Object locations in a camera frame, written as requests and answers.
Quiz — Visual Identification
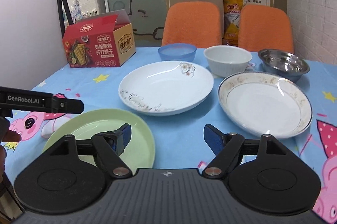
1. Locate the light green plate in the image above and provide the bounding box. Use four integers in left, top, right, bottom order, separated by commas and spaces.
42, 109, 155, 173

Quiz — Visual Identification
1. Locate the white gold-rimmed plate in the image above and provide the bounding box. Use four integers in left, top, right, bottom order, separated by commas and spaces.
218, 72, 313, 139

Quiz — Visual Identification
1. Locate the white floral plate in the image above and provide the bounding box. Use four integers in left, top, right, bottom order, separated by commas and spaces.
118, 61, 214, 116

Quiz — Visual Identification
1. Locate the white ceramic bowl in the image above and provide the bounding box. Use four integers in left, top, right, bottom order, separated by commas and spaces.
203, 45, 253, 78

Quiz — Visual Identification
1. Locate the stainless steel bowl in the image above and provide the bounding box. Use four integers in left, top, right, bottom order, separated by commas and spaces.
258, 49, 310, 83

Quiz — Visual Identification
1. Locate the blue plastic bowl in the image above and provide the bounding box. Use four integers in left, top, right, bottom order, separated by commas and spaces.
158, 43, 197, 62

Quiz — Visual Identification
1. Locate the person's left hand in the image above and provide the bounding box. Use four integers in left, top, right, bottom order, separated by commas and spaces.
0, 130, 22, 182

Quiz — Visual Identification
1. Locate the red cracker cardboard box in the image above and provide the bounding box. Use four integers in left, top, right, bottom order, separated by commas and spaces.
62, 9, 136, 68

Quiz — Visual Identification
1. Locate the right orange chair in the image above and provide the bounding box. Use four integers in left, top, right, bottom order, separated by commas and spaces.
238, 4, 294, 53

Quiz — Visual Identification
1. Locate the orange chair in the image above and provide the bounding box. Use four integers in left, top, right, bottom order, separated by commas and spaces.
238, 4, 294, 53
162, 1, 222, 48

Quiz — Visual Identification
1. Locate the left orange chair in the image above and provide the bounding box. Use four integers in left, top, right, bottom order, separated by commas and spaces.
162, 1, 222, 48

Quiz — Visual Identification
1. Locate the yellow snack package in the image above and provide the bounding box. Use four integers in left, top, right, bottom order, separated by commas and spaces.
223, 0, 243, 46

